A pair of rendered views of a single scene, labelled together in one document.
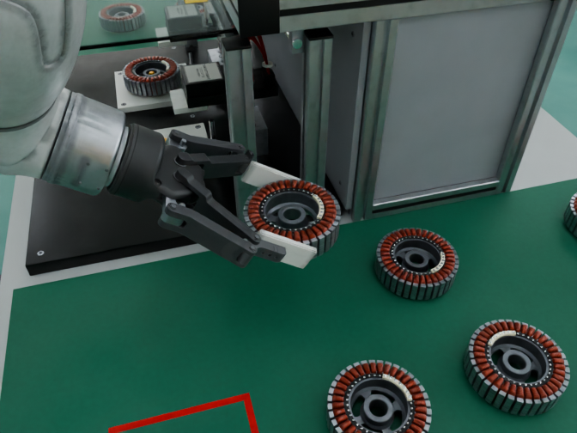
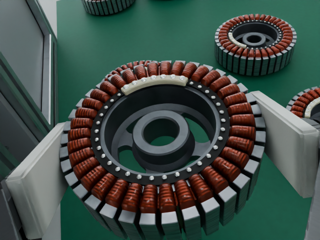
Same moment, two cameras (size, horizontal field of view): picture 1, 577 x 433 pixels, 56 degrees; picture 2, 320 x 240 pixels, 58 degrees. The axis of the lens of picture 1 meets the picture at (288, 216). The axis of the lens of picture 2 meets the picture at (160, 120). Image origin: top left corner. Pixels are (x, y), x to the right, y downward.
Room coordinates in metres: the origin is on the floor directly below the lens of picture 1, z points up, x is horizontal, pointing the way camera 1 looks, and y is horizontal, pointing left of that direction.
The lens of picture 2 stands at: (0.44, 0.10, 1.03)
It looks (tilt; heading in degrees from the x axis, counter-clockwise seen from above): 49 degrees down; 280
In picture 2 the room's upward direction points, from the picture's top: 12 degrees counter-clockwise
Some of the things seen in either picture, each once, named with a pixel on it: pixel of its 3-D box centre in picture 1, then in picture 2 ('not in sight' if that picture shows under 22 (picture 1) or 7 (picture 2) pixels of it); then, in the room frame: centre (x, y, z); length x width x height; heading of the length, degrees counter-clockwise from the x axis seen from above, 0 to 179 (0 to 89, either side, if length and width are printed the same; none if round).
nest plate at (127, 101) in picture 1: (154, 86); not in sight; (0.99, 0.27, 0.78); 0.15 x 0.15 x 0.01; 16
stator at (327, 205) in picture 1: (291, 218); (162, 139); (0.46, 0.00, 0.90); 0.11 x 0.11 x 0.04
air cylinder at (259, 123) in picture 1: (249, 131); not in sight; (0.80, 0.07, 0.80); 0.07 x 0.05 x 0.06; 16
